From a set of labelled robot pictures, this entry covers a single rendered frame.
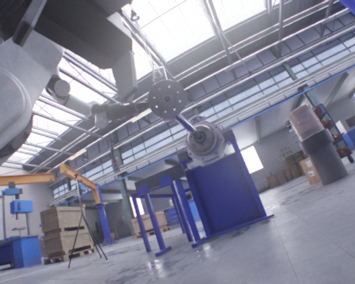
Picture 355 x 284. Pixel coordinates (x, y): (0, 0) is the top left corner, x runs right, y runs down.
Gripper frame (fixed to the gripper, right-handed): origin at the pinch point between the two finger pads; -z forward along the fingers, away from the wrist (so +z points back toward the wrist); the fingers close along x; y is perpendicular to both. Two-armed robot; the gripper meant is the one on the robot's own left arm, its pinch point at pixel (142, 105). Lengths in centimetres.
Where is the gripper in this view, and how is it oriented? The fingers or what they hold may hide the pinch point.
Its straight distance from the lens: 102.8
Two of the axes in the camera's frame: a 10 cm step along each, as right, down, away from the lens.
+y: -2.2, -9.2, -3.1
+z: -9.7, 2.3, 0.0
